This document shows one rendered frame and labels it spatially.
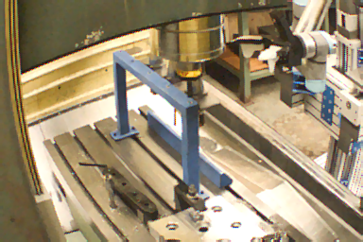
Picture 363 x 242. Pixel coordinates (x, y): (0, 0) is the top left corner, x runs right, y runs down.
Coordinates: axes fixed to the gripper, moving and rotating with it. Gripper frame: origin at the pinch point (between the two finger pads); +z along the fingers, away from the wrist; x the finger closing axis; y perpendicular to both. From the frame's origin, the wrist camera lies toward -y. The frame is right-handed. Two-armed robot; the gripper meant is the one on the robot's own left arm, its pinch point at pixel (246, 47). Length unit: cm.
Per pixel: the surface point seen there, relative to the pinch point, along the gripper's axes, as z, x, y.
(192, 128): 3.6, 17.0, 28.9
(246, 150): -49, 56, 76
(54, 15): 51, -12, -22
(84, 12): 45, -12, -21
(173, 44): 22.5, -4.6, -6.2
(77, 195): 34, 38, 56
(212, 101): -2.8, 17.5, 23.2
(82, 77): 4, 101, 47
